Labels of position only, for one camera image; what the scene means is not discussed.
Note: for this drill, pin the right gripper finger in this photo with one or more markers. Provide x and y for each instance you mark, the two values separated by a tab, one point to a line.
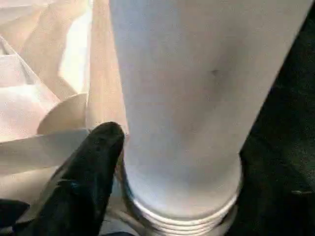
78	191

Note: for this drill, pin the white plastic table top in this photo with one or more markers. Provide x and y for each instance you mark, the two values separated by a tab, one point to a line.
44	98

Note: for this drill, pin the white plastic table leg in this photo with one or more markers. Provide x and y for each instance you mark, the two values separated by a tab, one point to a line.
192	108

